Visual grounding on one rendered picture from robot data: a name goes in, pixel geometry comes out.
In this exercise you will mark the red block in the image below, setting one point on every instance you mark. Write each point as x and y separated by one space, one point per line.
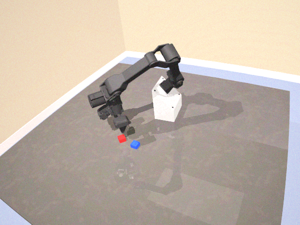
121 138

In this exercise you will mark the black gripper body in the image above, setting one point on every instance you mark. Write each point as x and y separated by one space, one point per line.
120 120

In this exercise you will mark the blue block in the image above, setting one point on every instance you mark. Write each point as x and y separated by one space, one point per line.
135 144

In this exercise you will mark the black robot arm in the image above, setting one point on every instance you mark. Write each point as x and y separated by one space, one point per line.
113 86

